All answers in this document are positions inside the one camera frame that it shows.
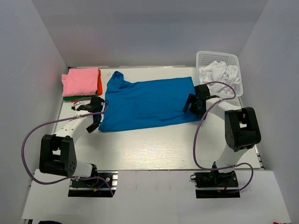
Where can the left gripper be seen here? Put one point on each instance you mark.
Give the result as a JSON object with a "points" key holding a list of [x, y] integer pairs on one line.
{"points": [[89, 129]]}

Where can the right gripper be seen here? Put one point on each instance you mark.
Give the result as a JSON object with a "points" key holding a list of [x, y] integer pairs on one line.
{"points": [[192, 99]]}

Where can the white t-shirt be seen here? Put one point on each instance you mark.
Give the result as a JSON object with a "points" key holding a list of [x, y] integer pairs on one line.
{"points": [[221, 72]]}

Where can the blue t-shirt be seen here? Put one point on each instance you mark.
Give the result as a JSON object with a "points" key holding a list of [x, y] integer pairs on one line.
{"points": [[146, 104]]}

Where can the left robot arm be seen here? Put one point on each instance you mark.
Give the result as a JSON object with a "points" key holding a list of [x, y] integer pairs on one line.
{"points": [[57, 155]]}

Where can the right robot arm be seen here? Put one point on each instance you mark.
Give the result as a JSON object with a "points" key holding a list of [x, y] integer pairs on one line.
{"points": [[241, 127]]}

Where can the green folded t-shirt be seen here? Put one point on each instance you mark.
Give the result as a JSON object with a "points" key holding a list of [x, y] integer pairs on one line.
{"points": [[70, 98]]}

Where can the orange folded t-shirt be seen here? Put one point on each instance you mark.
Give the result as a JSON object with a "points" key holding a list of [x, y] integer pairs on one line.
{"points": [[98, 92]]}

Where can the pink folded t-shirt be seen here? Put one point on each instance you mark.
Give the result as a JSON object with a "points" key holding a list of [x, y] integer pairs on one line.
{"points": [[80, 82]]}

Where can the white plastic basket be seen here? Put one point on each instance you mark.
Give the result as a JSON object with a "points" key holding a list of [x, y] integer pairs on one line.
{"points": [[204, 58]]}

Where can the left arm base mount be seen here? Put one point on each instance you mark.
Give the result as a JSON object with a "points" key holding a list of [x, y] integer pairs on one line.
{"points": [[96, 188]]}

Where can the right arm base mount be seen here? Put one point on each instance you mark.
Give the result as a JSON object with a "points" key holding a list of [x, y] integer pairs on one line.
{"points": [[213, 185]]}

